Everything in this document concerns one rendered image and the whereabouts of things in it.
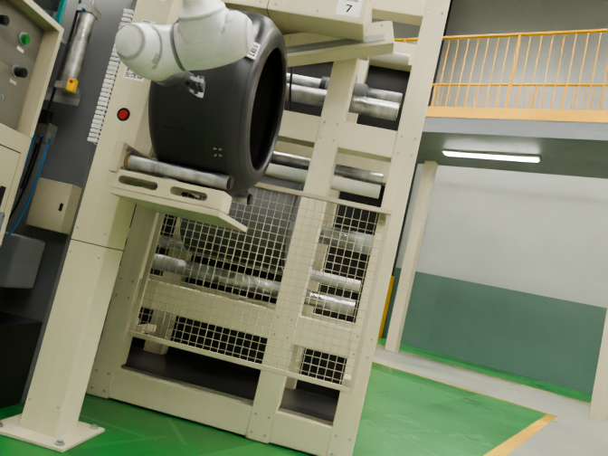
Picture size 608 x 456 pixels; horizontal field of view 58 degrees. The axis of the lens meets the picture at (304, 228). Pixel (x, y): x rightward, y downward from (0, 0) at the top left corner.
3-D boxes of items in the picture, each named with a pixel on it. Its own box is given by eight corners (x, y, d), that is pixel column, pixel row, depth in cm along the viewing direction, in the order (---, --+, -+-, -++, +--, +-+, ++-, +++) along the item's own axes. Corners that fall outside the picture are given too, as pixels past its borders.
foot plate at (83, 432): (-18, 429, 166) (-16, 422, 167) (34, 411, 193) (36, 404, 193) (61, 452, 162) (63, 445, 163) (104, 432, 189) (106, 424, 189)
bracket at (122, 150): (107, 170, 168) (116, 139, 169) (156, 194, 207) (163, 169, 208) (117, 172, 167) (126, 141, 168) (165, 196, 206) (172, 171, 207)
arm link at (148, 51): (141, 89, 129) (194, 79, 127) (108, 70, 114) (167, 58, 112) (135, 43, 129) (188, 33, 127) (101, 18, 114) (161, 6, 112)
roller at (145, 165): (127, 151, 172) (132, 157, 176) (122, 165, 171) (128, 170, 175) (232, 174, 167) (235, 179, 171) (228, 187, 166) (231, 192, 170)
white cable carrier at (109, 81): (87, 140, 183) (124, 8, 188) (94, 144, 188) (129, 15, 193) (99, 142, 183) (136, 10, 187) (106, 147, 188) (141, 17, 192)
